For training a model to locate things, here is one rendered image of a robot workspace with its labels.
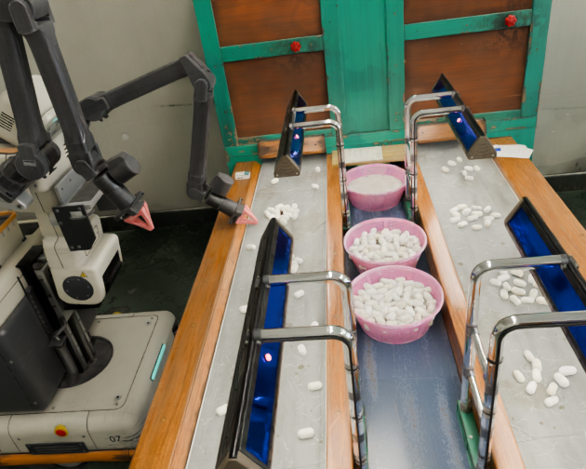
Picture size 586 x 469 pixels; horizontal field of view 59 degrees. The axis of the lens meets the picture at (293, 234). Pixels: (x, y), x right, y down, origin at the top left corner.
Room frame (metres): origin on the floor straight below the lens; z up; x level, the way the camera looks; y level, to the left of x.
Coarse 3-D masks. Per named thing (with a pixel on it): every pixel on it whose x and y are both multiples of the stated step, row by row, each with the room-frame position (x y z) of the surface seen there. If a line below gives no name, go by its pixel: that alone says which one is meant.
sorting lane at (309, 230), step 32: (320, 160) 2.13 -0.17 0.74; (256, 192) 1.92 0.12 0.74; (288, 192) 1.87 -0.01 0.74; (320, 192) 1.83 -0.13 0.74; (256, 224) 1.65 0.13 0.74; (288, 224) 1.62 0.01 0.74; (320, 224) 1.58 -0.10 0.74; (256, 256) 1.44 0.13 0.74; (320, 256) 1.39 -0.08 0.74; (320, 288) 1.22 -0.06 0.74; (224, 320) 1.14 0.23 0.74; (288, 320) 1.10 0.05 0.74; (320, 320) 1.08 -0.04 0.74; (224, 352) 1.01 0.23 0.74; (288, 352) 0.98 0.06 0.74; (320, 352) 0.96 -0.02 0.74; (224, 384) 0.90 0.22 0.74; (288, 384) 0.87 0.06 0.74; (224, 416) 0.80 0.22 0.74; (288, 416) 0.78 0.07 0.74; (320, 416) 0.76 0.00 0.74; (192, 448) 0.73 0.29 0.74; (288, 448) 0.70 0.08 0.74; (320, 448) 0.68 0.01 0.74
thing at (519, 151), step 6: (498, 150) 1.90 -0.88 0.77; (504, 150) 1.90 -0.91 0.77; (510, 150) 1.89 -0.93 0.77; (516, 150) 1.88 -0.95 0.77; (522, 150) 1.87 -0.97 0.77; (528, 150) 1.87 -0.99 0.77; (504, 156) 1.84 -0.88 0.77; (510, 156) 1.83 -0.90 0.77; (516, 156) 1.82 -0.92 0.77; (522, 156) 1.81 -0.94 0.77; (528, 156) 1.81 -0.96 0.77
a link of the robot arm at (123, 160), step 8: (80, 160) 1.27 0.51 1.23; (104, 160) 1.34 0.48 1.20; (112, 160) 1.28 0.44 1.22; (120, 160) 1.27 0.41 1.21; (128, 160) 1.28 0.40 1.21; (136, 160) 1.31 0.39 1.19; (80, 168) 1.26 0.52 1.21; (88, 168) 1.26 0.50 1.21; (96, 168) 1.31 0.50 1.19; (112, 168) 1.28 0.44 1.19; (120, 168) 1.27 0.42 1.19; (128, 168) 1.26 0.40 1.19; (136, 168) 1.28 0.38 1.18; (88, 176) 1.26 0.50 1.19; (112, 176) 1.27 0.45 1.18; (120, 176) 1.26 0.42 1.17; (128, 176) 1.27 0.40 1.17
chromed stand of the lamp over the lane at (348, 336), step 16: (320, 272) 0.79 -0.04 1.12; (336, 272) 0.78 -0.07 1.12; (256, 288) 0.79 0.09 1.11; (352, 288) 0.77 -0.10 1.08; (352, 304) 0.77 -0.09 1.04; (352, 320) 0.77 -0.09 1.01; (256, 336) 0.64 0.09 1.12; (272, 336) 0.64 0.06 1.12; (288, 336) 0.63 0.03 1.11; (304, 336) 0.63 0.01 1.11; (320, 336) 0.63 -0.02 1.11; (336, 336) 0.62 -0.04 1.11; (352, 336) 0.63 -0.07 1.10; (352, 352) 0.62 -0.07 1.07; (352, 368) 0.61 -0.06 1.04; (352, 384) 0.62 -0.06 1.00; (352, 400) 0.62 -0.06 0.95; (352, 416) 0.62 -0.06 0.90; (368, 464) 0.67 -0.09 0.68
